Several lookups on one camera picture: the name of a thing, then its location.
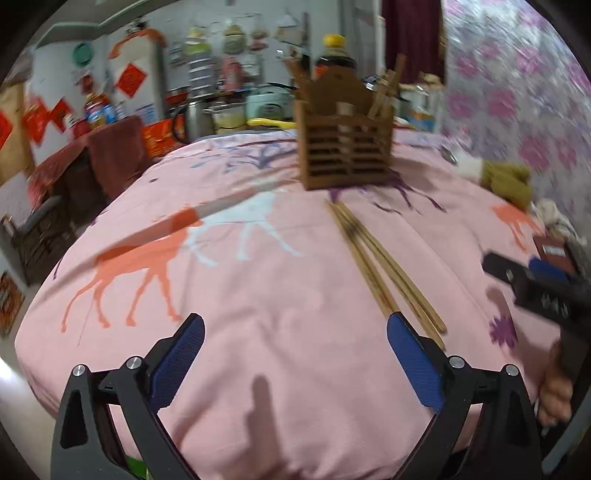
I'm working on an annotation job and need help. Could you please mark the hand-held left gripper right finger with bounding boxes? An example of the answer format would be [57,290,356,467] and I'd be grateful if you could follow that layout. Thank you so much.
[385,312,541,480]

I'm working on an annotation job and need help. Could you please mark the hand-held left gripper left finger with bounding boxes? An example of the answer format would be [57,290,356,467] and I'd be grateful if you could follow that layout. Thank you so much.
[50,313,206,480]

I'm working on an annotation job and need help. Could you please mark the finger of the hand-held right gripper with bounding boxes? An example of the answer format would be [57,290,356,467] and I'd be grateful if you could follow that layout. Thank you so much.
[529,257,573,283]
[482,251,527,289]

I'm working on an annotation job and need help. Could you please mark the wooden utensil holder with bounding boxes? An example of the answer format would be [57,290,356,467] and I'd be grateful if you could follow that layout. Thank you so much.
[293,65,398,191]

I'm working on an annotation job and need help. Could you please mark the person's right hand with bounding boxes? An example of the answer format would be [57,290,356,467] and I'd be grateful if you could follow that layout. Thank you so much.
[540,342,573,425]

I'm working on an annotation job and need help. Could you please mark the brown cardboard box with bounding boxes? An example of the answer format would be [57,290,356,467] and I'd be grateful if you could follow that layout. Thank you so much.
[532,235,578,275]

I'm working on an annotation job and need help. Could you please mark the white cloth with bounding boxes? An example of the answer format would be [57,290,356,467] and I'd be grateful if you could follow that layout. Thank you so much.
[531,198,573,236]

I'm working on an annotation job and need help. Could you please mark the olive green cloth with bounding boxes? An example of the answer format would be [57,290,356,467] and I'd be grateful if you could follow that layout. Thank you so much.
[480,161,532,210]

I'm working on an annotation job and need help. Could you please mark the white paper tissue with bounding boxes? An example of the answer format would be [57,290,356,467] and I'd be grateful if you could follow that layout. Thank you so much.
[455,154,483,181]

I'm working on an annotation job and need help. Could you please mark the pink printed blanket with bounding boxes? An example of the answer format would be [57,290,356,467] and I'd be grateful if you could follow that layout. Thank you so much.
[14,129,583,480]

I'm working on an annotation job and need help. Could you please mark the red printed box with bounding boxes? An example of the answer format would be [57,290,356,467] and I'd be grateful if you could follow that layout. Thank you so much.
[0,272,25,335]

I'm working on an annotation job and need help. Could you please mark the clear bottle yellow label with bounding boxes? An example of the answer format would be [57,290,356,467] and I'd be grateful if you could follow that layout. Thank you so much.
[406,85,439,132]

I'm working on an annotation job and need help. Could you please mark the wicker chair grey cushion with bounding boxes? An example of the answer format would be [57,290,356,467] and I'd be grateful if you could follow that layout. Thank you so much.
[0,196,77,284]

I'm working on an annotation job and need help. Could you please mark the table with red cloth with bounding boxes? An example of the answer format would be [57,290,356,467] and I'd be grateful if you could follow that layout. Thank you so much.
[28,115,151,217]

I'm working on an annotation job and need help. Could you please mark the orange gift box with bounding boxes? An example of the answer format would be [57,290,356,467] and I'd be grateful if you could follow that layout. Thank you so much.
[141,119,178,155]

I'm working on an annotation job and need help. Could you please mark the stainless electric kettle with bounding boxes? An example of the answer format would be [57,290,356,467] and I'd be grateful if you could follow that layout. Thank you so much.
[172,99,213,141]

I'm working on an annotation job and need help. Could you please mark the yellow pot with lid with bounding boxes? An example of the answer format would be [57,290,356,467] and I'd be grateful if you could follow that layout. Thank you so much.
[203,104,245,134]

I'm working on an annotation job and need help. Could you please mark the maroon curtain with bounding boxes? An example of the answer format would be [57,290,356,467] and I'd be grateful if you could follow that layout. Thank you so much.
[381,0,446,86]

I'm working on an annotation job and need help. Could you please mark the small yellow frying pan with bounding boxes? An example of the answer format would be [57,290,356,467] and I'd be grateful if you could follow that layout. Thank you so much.
[247,117,296,130]

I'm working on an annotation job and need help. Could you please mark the white refrigerator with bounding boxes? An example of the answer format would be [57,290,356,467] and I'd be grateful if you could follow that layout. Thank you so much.
[108,37,167,125]

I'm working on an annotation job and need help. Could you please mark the wooden door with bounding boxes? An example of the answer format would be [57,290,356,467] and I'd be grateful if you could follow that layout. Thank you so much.
[0,80,35,185]

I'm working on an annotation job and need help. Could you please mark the cooking oil bottle blue label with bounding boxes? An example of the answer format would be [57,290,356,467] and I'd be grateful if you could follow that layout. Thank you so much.
[84,92,108,130]

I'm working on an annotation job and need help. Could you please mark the dark sauce bottle yellow cap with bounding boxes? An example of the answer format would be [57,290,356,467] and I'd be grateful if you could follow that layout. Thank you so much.
[314,34,358,79]

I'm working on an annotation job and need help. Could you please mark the grey sliding door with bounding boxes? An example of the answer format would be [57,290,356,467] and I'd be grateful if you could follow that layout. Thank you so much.
[342,0,384,79]

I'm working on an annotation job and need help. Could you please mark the mint green rice cooker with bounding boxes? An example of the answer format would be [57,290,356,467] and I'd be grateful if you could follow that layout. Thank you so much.
[245,88,296,121]

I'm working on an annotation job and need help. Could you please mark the red hanging decoration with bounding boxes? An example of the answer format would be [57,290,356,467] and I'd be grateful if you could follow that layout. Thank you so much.
[23,99,51,145]

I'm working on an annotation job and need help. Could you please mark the pink thermos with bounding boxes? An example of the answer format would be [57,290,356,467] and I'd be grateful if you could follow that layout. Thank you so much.
[221,55,245,93]

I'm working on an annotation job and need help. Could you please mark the stacked steamer green lid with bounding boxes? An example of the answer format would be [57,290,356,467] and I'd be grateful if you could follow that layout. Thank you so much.
[187,39,215,95]

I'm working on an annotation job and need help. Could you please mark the orange cloth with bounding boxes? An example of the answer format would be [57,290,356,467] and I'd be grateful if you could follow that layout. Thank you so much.
[108,28,167,58]

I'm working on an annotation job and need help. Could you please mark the white hanging bag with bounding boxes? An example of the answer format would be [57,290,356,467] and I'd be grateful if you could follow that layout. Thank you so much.
[272,14,298,44]

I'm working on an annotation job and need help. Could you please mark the beige hanging bag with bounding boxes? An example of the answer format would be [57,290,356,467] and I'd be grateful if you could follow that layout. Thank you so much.
[222,23,245,54]

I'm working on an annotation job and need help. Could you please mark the floral plastic wall sheet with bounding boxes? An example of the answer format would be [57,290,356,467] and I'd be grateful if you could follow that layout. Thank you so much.
[438,0,591,232]

